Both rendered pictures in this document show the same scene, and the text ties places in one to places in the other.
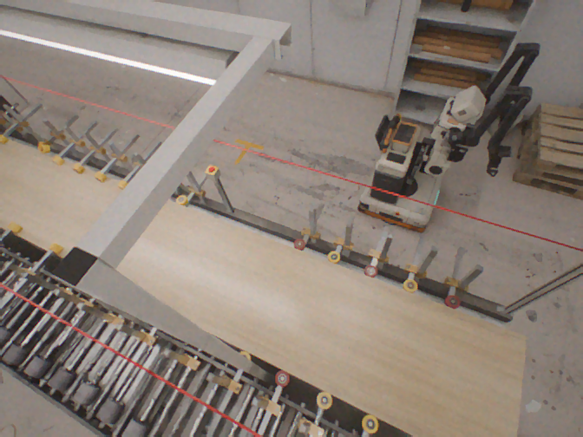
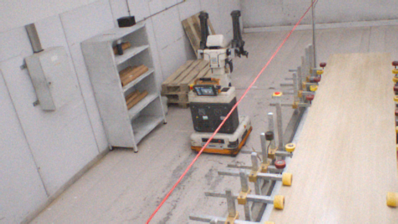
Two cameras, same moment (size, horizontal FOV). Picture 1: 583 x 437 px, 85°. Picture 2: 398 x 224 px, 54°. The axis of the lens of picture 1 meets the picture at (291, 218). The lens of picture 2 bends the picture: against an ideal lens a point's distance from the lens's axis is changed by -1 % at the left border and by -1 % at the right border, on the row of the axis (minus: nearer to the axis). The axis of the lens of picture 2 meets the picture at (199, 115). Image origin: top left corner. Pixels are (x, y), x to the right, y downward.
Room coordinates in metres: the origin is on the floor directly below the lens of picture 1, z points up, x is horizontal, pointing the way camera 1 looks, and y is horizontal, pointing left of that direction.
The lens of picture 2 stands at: (2.49, 3.39, 2.47)
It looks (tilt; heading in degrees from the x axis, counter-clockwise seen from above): 24 degrees down; 264
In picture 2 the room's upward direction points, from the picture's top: 10 degrees counter-clockwise
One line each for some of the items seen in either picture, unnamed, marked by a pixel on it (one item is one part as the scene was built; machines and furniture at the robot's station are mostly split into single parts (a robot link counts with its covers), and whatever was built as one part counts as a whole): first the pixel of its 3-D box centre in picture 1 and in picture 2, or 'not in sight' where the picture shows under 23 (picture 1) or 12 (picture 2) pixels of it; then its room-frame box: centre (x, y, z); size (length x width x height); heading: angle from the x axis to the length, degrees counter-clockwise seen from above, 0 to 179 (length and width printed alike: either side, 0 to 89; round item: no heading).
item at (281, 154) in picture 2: (199, 186); (266, 152); (1.70, 0.70, 0.83); 0.43 x 0.03 x 0.04; 147
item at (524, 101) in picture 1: (507, 122); (237, 28); (1.30, -1.38, 1.40); 0.11 x 0.06 x 0.43; 145
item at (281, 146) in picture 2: (223, 194); (280, 125); (1.49, 0.48, 0.93); 0.05 x 0.05 x 0.45; 57
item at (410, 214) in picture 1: (400, 192); (221, 132); (1.74, -1.12, 0.16); 0.67 x 0.64 x 0.25; 56
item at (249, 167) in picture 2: not in sight; (255, 167); (1.86, 0.90, 0.84); 0.43 x 0.03 x 0.04; 147
